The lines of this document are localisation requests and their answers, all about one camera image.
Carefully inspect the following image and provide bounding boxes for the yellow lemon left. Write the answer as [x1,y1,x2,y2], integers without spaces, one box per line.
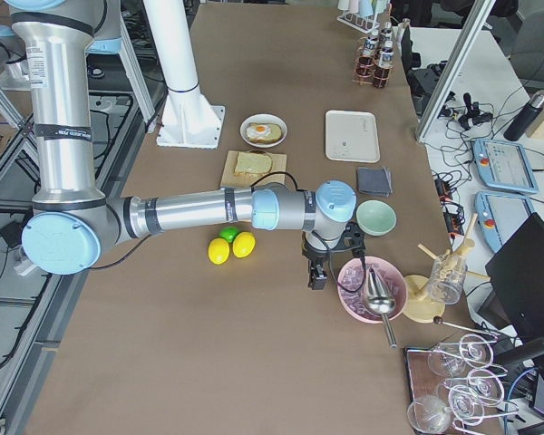
[208,237,231,266]

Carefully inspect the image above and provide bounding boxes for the grey folded cloth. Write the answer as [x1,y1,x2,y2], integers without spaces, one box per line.
[356,167,393,198]

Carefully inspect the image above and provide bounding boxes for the bread slice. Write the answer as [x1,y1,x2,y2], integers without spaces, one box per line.
[246,123,283,144]
[234,152,273,175]

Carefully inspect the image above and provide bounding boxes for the wooden cup stand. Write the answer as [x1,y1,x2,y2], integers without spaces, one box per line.
[403,213,490,324]

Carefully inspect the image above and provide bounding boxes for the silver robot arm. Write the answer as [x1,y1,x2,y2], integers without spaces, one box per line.
[10,1,364,289]

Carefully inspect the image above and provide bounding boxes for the black monitor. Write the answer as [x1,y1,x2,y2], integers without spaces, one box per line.
[485,213,544,340]

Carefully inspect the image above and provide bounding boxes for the white dish rack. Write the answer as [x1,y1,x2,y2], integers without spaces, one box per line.
[336,0,390,34]

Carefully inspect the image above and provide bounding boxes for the fried egg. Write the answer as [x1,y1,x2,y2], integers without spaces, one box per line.
[246,124,271,140]

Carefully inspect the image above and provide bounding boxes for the wine glass lower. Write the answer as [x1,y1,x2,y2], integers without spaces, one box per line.
[448,385,484,426]

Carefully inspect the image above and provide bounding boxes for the wine glass middle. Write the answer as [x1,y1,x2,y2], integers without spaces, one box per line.
[435,369,504,406]

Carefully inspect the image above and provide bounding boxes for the green bowl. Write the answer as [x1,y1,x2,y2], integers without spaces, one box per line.
[355,200,397,237]

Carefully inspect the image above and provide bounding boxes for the dark drink bottle front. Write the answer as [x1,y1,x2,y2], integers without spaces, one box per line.
[373,40,394,89]

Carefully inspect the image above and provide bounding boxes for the metal ice scoop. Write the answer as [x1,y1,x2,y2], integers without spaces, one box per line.
[364,267,397,348]

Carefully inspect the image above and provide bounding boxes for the dark drink bottle back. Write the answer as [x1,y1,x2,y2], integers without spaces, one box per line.
[358,27,393,67]

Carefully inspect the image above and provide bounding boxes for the blue teach pendant lower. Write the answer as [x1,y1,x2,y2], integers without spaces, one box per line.
[474,190,535,253]

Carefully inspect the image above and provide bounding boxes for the yellow lemon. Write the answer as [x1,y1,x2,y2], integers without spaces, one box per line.
[232,231,256,258]
[208,237,231,266]

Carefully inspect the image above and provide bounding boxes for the round glass bottom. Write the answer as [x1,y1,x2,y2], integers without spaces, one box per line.
[407,395,452,434]

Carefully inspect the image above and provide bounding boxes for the bread slice on plate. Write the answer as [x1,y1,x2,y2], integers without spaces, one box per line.
[246,123,283,144]

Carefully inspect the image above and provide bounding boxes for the blue teach pendant upper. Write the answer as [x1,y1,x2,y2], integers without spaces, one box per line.
[472,139,539,194]

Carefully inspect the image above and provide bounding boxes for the aluminium frame post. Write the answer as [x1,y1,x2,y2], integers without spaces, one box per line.
[415,0,495,144]

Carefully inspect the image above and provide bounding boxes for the black water bottle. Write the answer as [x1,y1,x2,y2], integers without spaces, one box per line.
[503,91,544,141]

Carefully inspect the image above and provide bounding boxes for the pink bowl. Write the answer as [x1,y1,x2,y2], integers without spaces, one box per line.
[337,256,407,324]

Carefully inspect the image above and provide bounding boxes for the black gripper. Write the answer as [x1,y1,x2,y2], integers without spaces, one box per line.
[302,221,365,290]

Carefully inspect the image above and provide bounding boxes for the dark wooden glass tray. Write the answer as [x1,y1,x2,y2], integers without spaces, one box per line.
[404,348,506,434]

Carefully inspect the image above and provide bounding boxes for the yellow lemon right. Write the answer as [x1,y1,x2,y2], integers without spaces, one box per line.
[232,231,256,258]

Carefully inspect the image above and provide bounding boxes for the green lime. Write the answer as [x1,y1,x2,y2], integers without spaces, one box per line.
[219,226,240,244]

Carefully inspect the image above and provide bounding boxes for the glass cup on stand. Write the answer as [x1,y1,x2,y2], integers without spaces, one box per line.
[425,254,467,305]

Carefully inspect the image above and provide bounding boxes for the blue teach pendant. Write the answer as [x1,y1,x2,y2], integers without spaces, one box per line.
[472,139,539,194]
[474,190,535,253]

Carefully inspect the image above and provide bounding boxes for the wine glass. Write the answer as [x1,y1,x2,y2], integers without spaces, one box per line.
[448,385,484,426]
[428,333,493,377]
[435,369,504,406]

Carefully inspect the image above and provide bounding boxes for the copper wire bottle rack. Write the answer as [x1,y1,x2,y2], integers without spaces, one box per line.
[353,54,379,85]

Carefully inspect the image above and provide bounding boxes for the cream rabbit tray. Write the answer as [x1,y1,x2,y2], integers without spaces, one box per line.
[325,110,380,163]

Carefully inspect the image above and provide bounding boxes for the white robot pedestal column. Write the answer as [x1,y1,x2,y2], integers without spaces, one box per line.
[144,0,225,150]

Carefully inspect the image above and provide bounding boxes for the white power strip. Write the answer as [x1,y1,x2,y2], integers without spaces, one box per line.
[14,246,37,276]

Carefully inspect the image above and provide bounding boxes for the wine glass upper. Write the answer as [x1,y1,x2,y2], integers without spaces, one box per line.
[428,333,493,377]

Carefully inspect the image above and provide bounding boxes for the white round plate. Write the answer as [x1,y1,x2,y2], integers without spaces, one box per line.
[239,113,287,148]

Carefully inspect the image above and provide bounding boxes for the dark drink bottle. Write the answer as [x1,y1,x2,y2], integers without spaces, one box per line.
[373,40,394,89]
[358,27,393,67]

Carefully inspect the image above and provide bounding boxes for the wooden cutting board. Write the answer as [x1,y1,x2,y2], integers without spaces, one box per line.
[220,150,287,188]

